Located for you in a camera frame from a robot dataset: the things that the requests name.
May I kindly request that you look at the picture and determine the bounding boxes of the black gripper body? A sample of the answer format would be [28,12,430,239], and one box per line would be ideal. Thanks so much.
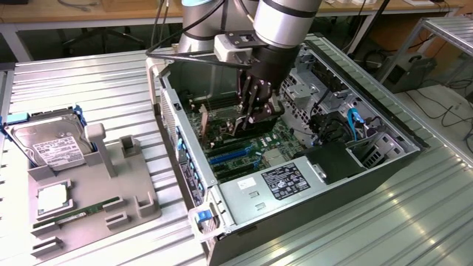
[245,44,302,87]

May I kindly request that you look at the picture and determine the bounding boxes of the graphics card with metal bracket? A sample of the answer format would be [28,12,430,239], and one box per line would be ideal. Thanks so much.
[198,103,286,148]

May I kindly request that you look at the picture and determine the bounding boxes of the black RAM slot bank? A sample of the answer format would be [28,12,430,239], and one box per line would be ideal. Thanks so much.
[186,91,241,113]

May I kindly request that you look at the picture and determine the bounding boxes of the CPU socket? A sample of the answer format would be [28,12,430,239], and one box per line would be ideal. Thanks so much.
[214,116,239,137]

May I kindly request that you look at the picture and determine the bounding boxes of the metal disk bay cage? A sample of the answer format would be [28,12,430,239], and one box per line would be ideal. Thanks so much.
[278,44,355,141]

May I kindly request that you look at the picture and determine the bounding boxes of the green motherboard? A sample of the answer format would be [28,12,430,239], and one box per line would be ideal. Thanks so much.
[183,90,309,184]

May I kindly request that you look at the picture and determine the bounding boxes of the installed black RAM stick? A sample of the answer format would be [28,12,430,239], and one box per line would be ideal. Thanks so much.
[205,132,266,150]

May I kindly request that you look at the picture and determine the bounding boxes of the silver chipset heatsink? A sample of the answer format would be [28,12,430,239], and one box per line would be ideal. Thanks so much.
[262,150,289,165]

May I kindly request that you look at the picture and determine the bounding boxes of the blue expansion slot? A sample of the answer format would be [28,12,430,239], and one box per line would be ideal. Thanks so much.
[207,149,249,166]

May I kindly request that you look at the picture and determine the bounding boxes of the black expansion slot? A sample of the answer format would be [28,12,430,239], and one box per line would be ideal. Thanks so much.
[213,162,259,178]

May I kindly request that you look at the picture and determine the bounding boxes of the grey power supply unit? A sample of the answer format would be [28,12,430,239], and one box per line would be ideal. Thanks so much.
[217,156,326,226]

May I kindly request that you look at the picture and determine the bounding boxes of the open black PC case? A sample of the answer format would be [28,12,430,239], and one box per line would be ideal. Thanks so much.
[145,33,431,266]

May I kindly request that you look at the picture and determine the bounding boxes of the black box on floor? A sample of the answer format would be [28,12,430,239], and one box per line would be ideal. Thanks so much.
[382,54,437,94]

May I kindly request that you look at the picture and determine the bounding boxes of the black chair base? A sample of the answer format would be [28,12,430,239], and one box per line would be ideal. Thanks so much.
[60,25,145,47]

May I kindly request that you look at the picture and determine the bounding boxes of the wooden desk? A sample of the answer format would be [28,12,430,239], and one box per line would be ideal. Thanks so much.
[0,0,462,24]

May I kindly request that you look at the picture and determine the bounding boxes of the metal slat side table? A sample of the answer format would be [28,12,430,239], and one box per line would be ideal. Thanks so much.
[403,17,473,84]

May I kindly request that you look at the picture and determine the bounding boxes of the grey parts rack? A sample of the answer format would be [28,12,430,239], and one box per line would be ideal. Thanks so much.
[25,124,163,261]

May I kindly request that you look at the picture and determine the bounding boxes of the silver hard disk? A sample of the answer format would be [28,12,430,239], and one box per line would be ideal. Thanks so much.
[9,115,93,172]

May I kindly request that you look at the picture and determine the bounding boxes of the green RAM stick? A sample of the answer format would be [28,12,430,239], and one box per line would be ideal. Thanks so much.
[32,196,122,228]

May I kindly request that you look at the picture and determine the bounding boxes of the blue disk carrier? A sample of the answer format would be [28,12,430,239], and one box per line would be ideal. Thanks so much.
[0,104,89,145]

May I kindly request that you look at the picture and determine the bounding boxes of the silver CPU chip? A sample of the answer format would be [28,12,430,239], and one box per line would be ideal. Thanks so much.
[36,185,73,217]

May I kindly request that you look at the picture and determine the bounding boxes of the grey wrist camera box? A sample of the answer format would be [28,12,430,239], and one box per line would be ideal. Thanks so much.
[213,32,255,67]

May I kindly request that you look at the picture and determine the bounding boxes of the black wire bundle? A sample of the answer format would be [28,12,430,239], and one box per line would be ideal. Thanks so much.
[309,112,351,145]

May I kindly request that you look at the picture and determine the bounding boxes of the blue disk wire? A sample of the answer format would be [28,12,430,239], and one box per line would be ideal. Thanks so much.
[346,107,366,142]

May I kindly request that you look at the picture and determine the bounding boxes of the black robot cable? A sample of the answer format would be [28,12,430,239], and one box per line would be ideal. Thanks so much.
[145,0,255,70]

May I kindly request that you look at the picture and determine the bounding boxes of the black cable on white table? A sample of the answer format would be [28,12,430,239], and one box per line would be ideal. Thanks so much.
[403,90,473,128]

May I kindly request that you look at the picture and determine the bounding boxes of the grey case handle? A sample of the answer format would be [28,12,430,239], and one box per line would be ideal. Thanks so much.
[186,201,223,242]

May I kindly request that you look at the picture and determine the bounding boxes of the grey cable on desk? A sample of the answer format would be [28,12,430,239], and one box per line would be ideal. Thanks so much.
[57,0,101,12]

